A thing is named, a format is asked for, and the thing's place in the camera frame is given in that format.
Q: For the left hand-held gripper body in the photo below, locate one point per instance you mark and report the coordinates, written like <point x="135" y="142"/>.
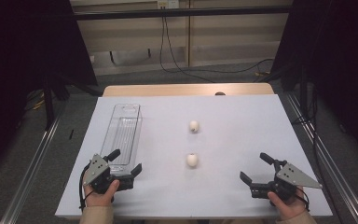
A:
<point x="98" y="177"/>

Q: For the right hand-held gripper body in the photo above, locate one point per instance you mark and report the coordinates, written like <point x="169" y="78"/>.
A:
<point x="284" y="186"/>

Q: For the clear plastic egg container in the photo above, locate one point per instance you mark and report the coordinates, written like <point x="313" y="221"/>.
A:
<point x="122" y="133"/>

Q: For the white egg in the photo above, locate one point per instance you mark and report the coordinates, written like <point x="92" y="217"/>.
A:
<point x="194" y="126"/>
<point x="192" y="160"/>

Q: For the person's left hand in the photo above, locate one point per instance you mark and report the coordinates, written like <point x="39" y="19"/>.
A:
<point x="101" y="199"/>

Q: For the person's right hand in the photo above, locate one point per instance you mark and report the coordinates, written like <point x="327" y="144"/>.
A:
<point x="289" y="208"/>

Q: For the small black floor object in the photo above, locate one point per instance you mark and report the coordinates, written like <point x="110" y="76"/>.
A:
<point x="71" y="134"/>

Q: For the black metal stand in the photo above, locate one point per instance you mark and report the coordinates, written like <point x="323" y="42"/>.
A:
<point x="49" y="102"/>

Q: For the black curtain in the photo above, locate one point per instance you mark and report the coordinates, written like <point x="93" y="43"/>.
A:
<point x="338" y="62"/>
<point x="18" y="62"/>

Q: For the metal floor rail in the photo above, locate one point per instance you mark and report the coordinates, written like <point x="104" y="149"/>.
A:
<point x="329" y="161"/>
<point x="28" y="177"/>

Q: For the white wall outlet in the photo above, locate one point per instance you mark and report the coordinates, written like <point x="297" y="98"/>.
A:
<point x="167" y="3"/>

